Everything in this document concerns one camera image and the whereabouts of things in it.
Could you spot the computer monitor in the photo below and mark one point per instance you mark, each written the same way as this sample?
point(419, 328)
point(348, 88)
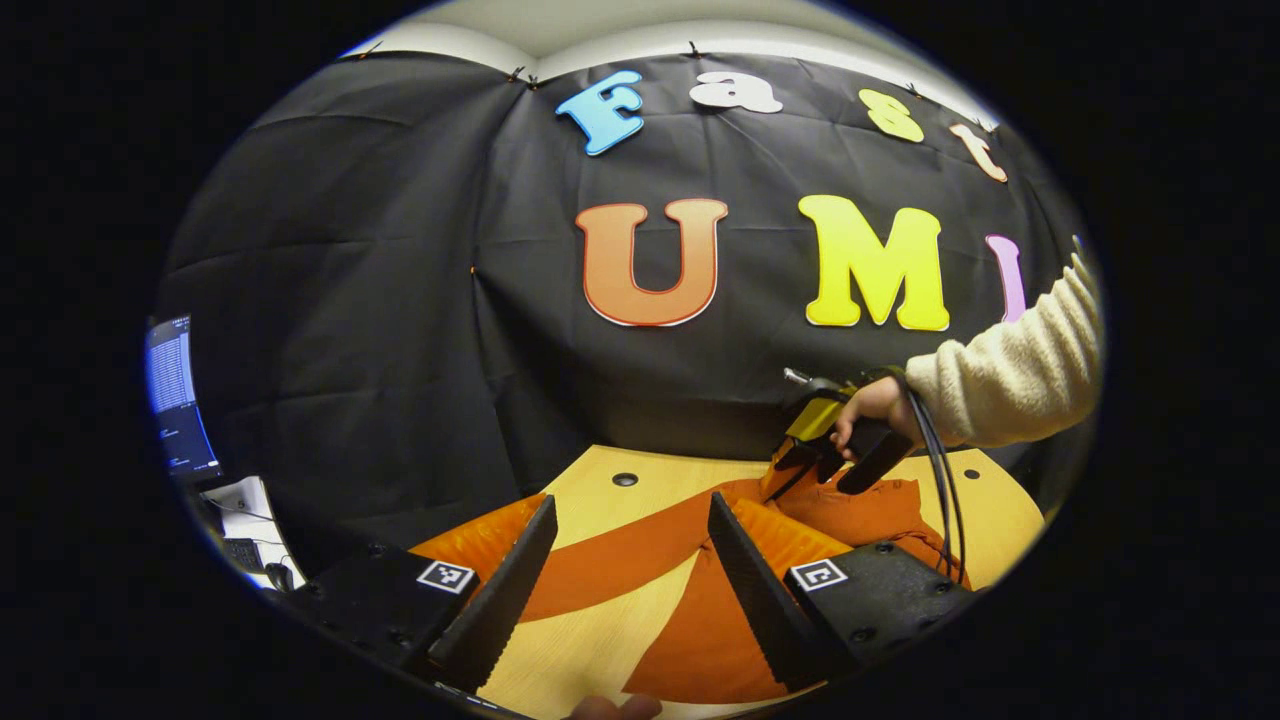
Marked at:
point(175, 380)

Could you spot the orange button-up garment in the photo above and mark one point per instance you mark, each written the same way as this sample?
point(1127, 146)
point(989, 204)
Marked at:
point(700, 640)

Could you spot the black computer mouse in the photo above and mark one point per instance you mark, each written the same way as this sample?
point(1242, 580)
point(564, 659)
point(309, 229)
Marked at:
point(280, 576)

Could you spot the white side desk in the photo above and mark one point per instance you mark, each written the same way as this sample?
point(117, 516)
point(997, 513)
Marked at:
point(245, 505)

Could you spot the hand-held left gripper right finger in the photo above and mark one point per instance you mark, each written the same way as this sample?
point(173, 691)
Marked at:
point(755, 600)

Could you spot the black backdrop cloth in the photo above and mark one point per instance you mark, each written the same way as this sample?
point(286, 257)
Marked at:
point(400, 250)

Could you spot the black keyboard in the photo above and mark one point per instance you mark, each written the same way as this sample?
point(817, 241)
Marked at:
point(243, 555)

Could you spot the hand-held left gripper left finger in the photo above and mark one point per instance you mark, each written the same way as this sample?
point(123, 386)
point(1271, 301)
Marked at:
point(505, 600)

